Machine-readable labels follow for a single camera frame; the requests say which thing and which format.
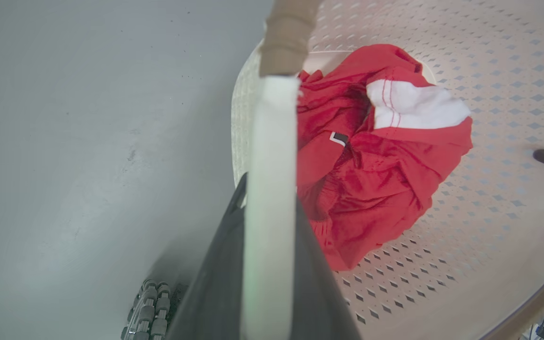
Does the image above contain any white perforated plastic laundry basket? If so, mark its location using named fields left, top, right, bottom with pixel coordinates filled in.
left=230, top=0, right=544, bottom=340

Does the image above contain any red and white garment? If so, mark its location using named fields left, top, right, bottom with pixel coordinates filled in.
left=296, top=44, right=474, bottom=272

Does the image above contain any grey roller robot wheel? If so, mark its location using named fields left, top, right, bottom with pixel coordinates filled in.
left=120, top=279, right=174, bottom=340

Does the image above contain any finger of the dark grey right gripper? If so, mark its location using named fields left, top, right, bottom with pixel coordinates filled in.
left=292, top=197, right=363, bottom=340

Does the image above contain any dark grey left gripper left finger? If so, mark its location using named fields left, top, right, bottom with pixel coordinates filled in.
left=165, top=172, right=249, bottom=340

